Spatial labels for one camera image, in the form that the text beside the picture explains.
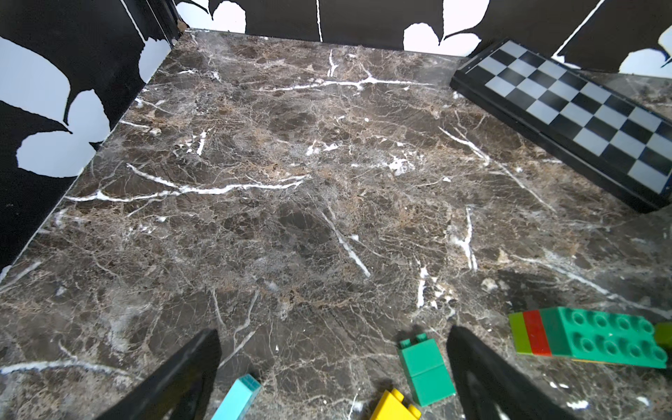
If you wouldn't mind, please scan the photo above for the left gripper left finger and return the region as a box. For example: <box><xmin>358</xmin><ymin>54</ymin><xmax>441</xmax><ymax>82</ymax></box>
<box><xmin>99</xmin><ymin>329</ymin><xmax>222</xmax><ymax>419</ymax></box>

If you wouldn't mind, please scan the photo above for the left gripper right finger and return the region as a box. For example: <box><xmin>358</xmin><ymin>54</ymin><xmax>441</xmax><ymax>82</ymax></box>
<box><xmin>446</xmin><ymin>325</ymin><xmax>574</xmax><ymax>419</ymax></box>

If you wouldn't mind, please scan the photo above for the lime green small brick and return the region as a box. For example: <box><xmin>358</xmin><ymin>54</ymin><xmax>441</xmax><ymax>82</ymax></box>
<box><xmin>509</xmin><ymin>313</ymin><xmax>533</xmax><ymax>355</ymax></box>

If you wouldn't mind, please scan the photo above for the teal small brick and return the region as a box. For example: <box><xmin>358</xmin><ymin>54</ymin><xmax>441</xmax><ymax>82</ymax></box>
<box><xmin>212</xmin><ymin>374</ymin><xmax>262</xmax><ymax>420</ymax></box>

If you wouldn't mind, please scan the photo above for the red small brick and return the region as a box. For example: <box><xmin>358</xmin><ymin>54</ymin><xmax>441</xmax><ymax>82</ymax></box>
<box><xmin>523</xmin><ymin>310</ymin><xmax>552</xmax><ymax>357</ymax></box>

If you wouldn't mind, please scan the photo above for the green long brick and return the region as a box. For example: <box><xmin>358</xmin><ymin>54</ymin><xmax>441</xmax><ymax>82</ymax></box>
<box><xmin>540</xmin><ymin>307</ymin><xmax>668</xmax><ymax>369</ymax></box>

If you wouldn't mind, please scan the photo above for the dark green small brick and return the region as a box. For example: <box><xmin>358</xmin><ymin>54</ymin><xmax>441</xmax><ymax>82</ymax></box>
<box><xmin>398</xmin><ymin>334</ymin><xmax>457</xmax><ymax>407</ymax></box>

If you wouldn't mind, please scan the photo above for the yellow brick lower left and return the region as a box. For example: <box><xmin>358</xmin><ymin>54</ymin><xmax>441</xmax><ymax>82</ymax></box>
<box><xmin>370</xmin><ymin>388</ymin><xmax>422</xmax><ymax>420</ymax></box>

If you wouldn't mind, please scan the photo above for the lime brick right centre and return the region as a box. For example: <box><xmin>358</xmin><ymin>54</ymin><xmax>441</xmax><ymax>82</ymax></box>
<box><xmin>654</xmin><ymin>321</ymin><xmax>672</xmax><ymax>352</ymax></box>

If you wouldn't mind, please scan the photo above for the black white checkerboard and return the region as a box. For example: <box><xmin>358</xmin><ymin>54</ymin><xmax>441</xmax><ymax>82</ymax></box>
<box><xmin>450</xmin><ymin>40</ymin><xmax>671</xmax><ymax>213</ymax></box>

